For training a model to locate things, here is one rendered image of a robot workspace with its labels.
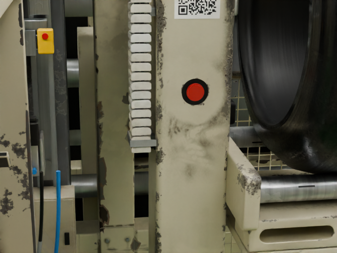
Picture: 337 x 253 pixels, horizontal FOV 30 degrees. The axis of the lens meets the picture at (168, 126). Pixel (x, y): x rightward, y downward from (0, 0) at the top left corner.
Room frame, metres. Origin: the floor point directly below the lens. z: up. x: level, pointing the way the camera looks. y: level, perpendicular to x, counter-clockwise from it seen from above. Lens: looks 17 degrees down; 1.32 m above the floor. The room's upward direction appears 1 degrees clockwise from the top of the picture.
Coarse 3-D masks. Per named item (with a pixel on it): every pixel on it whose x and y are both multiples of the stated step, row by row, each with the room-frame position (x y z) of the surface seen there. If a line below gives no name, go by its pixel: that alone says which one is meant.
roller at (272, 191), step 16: (272, 176) 0.99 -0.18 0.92; (288, 176) 0.99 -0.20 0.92; (304, 176) 1.00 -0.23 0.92; (320, 176) 1.00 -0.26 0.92; (336, 176) 1.00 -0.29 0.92; (272, 192) 0.97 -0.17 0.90; (288, 192) 0.97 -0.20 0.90; (304, 192) 0.98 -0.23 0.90; (320, 192) 0.98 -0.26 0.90; (336, 192) 0.99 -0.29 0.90
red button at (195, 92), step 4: (192, 84) 1.02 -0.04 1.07; (196, 84) 1.02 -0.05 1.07; (188, 88) 1.02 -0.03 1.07; (192, 88) 1.02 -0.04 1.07; (196, 88) 1.02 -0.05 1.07; (200, 88) 1.02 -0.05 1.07; (188, 92) 1.02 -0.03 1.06; (192, 92) 1.02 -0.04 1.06; (196, 92) 1.02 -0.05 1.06; (200, 92) 1.02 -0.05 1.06; (188, 96) 1.02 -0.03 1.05; (192, 96) 1.02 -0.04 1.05; (196, 96) 1.02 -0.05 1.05; (200, 96) 1.02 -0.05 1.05; (192, 100) 1.02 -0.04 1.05; (196, 100) 1.02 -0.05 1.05
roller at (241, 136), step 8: (232, 128) 1.26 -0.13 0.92; (240, 128) 1.26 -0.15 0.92; (248, 128) 1.27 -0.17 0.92; (232, 136) 1.25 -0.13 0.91; (240, 136) 1.25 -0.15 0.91; (248, 136) 1.25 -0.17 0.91; (256, 136) 1.25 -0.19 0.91; (240, 144) 1.25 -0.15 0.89; (248, 144) 1.25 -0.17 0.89; (256, 144) 1.26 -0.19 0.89
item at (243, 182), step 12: (228, 156) 1.03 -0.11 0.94; (240, 156) 1.02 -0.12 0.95; (228, 168) 1.03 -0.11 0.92; (240, 168) 0.96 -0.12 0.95; (252, 168) 0.96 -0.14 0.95; (228, 180) 1.02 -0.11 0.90; (240, 180) 0.95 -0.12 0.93; (252, 180) 0.93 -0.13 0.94; (228, 192) 1.02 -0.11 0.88; (240, 192) 0.95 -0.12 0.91; (252, 192) 0.92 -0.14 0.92; (228, 204) 1.02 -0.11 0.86; (240, 204) 0.94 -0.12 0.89; (252, 204) 0.92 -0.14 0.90; (240, 216) 0.94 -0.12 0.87; (252, 216) 0.92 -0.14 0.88; (252, 228) 0.93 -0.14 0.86
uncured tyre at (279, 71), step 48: (240, 0) 1.33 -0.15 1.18; (288, 0) 1.42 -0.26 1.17; (336, 0) 0.89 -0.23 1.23; (240, 48) 1.31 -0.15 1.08; (288, 48) 1.40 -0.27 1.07; (336, 48) 0.88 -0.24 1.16; (288, 96) 1.33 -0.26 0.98; (336, 96) 0.89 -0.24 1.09; (288, 144) 1.00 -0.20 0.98; (336, 144) 0.92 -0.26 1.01
